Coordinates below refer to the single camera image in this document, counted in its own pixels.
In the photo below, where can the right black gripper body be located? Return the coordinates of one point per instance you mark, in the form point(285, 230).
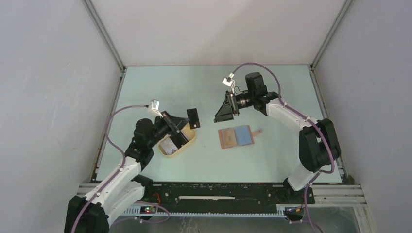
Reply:
point(240, 101)

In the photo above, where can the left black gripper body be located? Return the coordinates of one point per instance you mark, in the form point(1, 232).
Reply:
point(164, 127)

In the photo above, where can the yellow oval tray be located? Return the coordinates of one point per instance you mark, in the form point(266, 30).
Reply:
point(180, 144)

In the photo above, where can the black VIP credit card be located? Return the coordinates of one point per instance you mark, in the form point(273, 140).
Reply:
point(193, 117)

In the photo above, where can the tan credit card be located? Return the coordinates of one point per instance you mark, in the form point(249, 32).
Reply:
point(229, 137)

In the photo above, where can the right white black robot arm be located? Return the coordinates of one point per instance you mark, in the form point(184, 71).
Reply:
point(318, 143)

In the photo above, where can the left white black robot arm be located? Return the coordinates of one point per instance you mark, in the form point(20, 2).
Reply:
point(98, 209)

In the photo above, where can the credit card stack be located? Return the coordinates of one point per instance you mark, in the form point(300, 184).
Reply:
point(173, 143)

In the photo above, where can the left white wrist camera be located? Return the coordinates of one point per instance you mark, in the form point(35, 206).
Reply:
point(153, 108)

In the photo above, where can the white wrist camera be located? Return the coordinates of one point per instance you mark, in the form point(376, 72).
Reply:
point(229, 81)
point(153, 108)

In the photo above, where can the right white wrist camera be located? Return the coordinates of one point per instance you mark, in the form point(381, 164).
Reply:
point(229, 81)

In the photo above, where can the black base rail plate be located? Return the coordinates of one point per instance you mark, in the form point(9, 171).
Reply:
point(225, 198)

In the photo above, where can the aluminium frame rail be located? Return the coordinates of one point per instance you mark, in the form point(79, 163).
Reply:
point(325, 195)

